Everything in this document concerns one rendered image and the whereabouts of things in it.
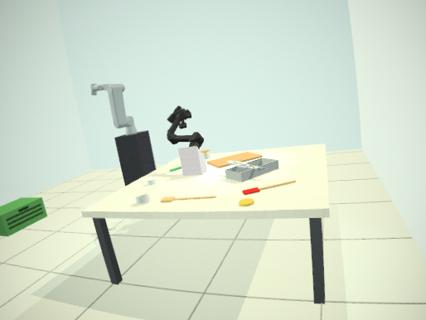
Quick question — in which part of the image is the tan wooden spatula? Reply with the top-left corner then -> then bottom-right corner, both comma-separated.
161,196 -> 216,203

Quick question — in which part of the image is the light wooden board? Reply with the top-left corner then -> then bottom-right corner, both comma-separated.
207,152 -> 263,168

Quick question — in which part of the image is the red spatula with wooden handle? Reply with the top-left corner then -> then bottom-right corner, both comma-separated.
242,181 -> 296,195

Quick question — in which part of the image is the yellow flat round disc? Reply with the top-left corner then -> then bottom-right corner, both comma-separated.
239,199 -> 254,207

